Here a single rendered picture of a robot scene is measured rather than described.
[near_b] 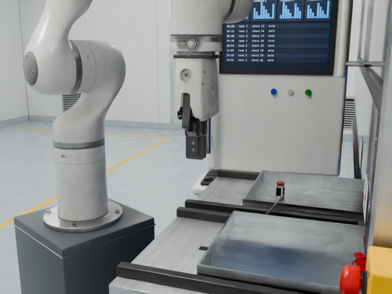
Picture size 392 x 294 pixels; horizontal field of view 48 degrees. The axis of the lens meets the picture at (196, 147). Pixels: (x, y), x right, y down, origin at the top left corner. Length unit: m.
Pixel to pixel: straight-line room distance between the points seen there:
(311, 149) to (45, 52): 1.02
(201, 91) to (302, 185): 0.67
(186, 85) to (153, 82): 6.07
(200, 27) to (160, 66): 6.01
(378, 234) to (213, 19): 0.39
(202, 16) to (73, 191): 0.54
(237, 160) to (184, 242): 0.80
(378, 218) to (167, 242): 0.46
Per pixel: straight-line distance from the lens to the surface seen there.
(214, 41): 0.70
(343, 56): 1.34
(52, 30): 0.98
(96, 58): 1.01
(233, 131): 1.64
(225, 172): 1.33
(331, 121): 1.62
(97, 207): 1.06
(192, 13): 0.69
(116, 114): 7.11
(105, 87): 1.03
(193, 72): 0.68
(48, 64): 0.96
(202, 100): 0.68
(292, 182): 1.29
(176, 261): 0.84
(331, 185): 1.28
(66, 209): 1.07
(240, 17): 0.77
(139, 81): 6.86
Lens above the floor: 1.27
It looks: 13 degrees down
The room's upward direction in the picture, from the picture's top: straight up
